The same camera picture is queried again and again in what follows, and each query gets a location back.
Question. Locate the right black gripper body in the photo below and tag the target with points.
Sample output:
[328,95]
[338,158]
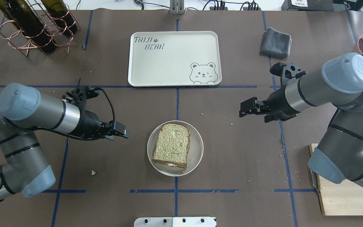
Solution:
[278,106]

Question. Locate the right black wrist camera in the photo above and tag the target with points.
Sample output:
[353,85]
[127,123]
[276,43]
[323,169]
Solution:
[288,73]

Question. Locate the copper wire bottle rack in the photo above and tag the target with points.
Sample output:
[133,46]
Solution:
[18,41]

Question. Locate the aluminium frame post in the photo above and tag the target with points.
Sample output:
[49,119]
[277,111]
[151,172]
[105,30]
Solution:
[177,7]

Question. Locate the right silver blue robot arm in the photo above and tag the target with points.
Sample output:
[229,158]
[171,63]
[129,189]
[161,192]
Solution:
[339,154]

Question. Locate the white camera stand post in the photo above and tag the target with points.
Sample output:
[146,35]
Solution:
[175,222]

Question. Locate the black power strip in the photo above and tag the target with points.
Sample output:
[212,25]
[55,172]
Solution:
[221,5]

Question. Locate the fried egg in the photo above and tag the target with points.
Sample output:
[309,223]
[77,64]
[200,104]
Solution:
[172,165]

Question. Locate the white round plate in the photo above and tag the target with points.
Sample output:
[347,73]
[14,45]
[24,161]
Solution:
[194,155]

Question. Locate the wooden cutting board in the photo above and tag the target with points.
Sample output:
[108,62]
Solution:
[344,199]

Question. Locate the black box device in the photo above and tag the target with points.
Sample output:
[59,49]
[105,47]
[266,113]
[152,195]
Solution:
[307,5]

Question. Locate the cream bear tray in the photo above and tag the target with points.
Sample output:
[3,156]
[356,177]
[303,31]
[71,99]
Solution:
[174,58]

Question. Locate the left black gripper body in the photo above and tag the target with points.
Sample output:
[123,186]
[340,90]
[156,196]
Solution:
[90,124]

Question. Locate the dark green wine bottle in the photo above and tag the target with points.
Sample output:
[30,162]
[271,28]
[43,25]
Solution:
[29,23]

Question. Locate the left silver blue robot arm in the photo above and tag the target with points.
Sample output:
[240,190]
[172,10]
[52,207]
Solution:
[24,110]

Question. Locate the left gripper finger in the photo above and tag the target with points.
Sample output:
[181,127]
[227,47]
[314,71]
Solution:
[118,127]
[112,135]

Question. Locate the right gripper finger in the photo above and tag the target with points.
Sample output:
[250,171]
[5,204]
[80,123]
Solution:
[243,113]
[252,104]

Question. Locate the grey folded cloth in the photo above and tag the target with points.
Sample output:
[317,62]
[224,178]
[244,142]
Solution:
[275,43]

